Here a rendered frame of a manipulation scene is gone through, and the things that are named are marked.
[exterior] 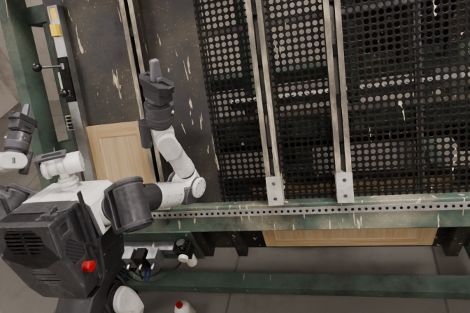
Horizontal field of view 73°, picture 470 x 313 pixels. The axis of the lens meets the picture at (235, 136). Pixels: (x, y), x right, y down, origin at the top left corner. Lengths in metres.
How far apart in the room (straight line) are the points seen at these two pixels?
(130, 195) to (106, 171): 0.66
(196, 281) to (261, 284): 0.39
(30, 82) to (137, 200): 0.99
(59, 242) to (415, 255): 1.96
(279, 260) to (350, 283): 0.50
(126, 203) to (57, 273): 0.26
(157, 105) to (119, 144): 0.62
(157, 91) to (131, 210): 0.35
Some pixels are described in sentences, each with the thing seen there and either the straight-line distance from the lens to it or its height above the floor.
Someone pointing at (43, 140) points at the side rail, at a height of 1.21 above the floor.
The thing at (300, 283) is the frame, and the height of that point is 0.18.
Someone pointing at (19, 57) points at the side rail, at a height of 1.56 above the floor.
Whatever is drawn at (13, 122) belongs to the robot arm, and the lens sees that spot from 1.57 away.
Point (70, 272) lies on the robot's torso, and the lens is 1.05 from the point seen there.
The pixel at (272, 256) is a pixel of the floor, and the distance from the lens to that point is 2.29.
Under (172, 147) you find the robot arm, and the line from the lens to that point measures 1.04.
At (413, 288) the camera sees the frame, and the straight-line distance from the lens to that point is 2.04.
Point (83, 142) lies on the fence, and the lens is 1.64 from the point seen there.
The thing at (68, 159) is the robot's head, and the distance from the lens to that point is 1.10.
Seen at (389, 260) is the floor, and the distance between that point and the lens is 2.29.
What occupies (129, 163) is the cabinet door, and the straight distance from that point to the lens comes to 1.56.
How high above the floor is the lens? 2.00
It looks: 39 degrees down
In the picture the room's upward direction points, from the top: 16 degrees counter-clockwise
